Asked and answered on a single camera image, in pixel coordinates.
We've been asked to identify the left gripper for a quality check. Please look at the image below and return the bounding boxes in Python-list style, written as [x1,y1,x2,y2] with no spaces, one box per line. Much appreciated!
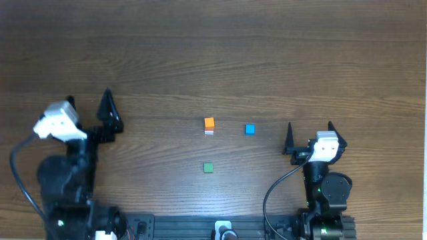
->
[65,87,124,144]

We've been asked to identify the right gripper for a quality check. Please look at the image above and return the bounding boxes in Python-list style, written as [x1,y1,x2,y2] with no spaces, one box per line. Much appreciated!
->
[282,121,348,166]

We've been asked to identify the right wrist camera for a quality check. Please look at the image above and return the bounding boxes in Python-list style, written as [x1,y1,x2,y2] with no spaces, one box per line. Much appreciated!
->
[308,131,340,163]

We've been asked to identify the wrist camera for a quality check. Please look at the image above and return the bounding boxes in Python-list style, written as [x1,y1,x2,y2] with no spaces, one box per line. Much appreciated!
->
[308,131,340,163]
[33,101,88,143]

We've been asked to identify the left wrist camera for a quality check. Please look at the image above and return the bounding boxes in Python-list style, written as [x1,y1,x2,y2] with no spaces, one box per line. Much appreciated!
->
[33,101,88,143]

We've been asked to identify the mounting rail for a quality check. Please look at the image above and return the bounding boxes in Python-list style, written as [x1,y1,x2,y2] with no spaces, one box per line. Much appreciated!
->
[61,213,358,240]

